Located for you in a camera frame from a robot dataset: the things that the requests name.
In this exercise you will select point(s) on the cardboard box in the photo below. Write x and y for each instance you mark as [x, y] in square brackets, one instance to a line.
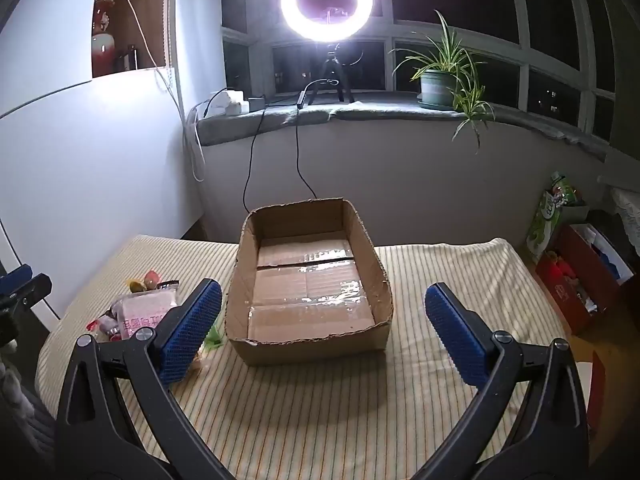
[300, 290]

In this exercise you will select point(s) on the white power strip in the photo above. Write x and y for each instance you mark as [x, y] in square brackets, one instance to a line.
[227, 102]

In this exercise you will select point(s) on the white window frame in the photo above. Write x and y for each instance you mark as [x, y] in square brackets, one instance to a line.
[520, 35]

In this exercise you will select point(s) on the striped yellow blanket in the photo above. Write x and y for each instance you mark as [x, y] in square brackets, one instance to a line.
[320, 410]

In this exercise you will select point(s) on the black power adapter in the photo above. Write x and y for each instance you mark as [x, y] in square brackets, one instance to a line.
[257, 103]

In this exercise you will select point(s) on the red white snack packet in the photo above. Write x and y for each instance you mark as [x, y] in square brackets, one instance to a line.
[102, 327]

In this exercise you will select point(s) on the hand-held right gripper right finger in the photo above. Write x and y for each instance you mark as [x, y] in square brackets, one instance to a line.
[457, 332]

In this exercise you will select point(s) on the wooden wall shelf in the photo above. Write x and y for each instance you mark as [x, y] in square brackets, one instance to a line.
[150, 15]

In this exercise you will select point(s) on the green printed bag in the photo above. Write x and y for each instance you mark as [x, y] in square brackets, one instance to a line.
[545, 225]

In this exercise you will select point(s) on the pink sandwich packet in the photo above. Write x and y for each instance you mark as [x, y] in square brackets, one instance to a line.
[145, 310]

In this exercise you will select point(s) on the person's left forearm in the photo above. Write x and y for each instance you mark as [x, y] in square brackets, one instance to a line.
[12, 385]

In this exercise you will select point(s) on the white lace cloth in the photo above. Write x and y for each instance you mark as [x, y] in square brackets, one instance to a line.
[627, 210]

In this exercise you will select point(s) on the black tripod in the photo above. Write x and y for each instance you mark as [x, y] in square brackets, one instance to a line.
[341, 85]

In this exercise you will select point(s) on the potted spider plant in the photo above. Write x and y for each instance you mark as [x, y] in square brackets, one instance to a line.
[439, 87]

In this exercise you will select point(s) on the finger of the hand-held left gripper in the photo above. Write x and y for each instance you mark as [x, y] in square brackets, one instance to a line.
[32, 292]
[15, 280]

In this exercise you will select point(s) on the red storage box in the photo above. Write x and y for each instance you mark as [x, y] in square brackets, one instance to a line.
[565, 285]

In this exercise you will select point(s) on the red snack with brown ball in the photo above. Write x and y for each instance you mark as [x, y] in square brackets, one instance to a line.
[145, 281]

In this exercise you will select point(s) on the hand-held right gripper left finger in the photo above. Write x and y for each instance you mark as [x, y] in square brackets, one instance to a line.
[192, 330]

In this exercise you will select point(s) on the grey windowsill mat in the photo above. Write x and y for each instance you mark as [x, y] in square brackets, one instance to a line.
[380, 112]

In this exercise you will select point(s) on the clear green candy packet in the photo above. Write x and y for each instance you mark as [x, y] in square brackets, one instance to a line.
[212, 339]

